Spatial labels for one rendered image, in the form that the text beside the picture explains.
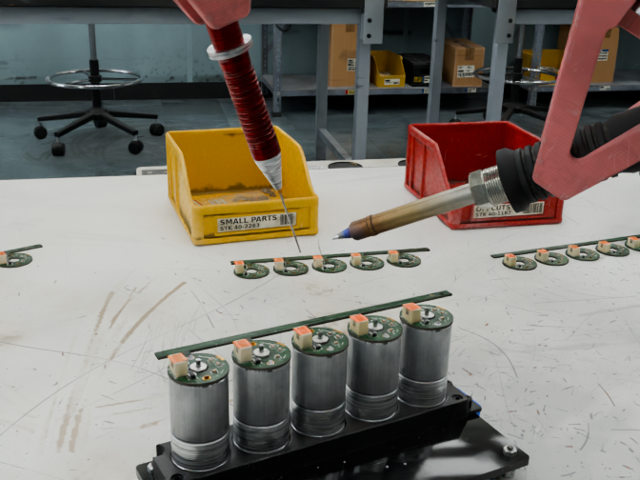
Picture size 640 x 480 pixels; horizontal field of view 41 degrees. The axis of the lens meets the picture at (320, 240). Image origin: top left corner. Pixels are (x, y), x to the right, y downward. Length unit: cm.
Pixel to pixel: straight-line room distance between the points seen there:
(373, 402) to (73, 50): 446
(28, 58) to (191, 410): 450
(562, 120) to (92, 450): 26
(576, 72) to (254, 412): 18
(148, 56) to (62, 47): 44
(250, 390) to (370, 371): 6
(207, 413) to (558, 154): 17
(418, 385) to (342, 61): 412
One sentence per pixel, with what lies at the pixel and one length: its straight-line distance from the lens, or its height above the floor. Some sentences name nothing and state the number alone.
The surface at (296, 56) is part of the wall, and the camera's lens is 487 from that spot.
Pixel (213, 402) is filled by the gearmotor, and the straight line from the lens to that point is 35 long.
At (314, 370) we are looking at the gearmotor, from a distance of 37.
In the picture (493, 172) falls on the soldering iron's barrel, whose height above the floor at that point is 90.
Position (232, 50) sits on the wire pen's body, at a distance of 29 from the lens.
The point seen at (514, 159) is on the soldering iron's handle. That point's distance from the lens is 32.
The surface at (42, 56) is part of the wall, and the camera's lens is 481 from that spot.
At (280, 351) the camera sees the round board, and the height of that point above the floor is 81.
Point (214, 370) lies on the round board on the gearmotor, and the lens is 35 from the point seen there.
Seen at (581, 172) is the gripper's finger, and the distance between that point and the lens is 31.
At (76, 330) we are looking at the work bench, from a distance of 53.
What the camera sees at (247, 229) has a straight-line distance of 65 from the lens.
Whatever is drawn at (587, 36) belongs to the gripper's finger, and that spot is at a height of 95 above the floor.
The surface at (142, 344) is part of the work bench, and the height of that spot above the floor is 75.
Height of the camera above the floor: 99
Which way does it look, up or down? 21 degrees down
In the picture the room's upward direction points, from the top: 2 degrees clockwise
